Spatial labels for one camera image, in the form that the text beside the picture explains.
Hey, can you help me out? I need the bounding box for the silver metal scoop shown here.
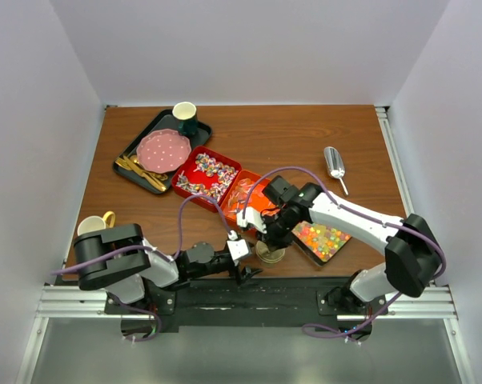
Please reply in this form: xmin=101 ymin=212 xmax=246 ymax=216
xmin=323 ymin=146 xmax=349 ymax=196

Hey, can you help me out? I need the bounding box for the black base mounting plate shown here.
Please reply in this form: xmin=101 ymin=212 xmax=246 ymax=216
xmin=104 ymin=278 xmax=387 ymax=338

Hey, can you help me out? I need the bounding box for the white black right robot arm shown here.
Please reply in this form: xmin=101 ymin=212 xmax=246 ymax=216
xmin=259 ymin=176 xmax=446 ymax=314

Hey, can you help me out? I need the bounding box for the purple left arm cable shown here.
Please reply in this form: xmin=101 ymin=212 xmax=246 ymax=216
xmin=50 ymin=194 xmax=234 ymax=343

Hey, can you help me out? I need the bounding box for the pink polka dot plate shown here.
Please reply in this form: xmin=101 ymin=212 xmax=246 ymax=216
xmin=136 ymin=129 xmax=191 ymax=174

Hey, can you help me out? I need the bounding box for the yellow mug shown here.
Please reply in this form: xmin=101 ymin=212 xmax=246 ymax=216
xmin=77 ymin=210 xmax=116 ymax=236

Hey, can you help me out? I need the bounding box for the clear glass jar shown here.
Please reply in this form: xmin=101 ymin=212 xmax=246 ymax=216
xmin=258 ymin=250 xmax=285 ymax=268

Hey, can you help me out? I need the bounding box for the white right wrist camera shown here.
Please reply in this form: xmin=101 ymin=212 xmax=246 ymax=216
xmin=236 ymin=206 xmax=267 ymax=233

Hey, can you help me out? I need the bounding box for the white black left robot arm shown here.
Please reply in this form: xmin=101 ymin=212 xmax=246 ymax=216
xmin=73 ymin=224 xmax=262 ymax=314

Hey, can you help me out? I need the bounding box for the gold cutlery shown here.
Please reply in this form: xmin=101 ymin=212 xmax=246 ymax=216
xmin=114 ymin=155 xmax=167 ymax=192

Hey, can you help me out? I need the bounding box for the aluminium frame rail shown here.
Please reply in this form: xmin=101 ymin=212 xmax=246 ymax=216
xmin=35 ymin=286 xmax=458 ymax=319

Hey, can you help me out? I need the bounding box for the dark green mug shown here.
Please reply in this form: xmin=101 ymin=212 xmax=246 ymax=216
xmin=172 ymin=102 xmax=198 ymax=137

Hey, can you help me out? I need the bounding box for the orange box of candies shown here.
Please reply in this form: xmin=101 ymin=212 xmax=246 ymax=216
xmin=220 ymin=170 xmax=278 ymax=226

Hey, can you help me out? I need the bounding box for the red box of swirl candies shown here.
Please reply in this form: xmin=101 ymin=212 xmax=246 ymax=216
xmin=171 ymin=146 xmax=242 ymax=205

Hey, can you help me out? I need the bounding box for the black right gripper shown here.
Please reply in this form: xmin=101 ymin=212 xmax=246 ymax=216
xmin=255 ymin=206 xmax=297 ymax=254

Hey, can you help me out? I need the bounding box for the gold jar lid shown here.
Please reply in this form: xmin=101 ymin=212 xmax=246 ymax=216
xmin=255 ymin=241 xmax=285 ymax=264

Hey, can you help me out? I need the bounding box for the tin of star candies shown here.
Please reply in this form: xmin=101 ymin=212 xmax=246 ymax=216
xmin=292 ymin=222 xmax=351 ymax=266

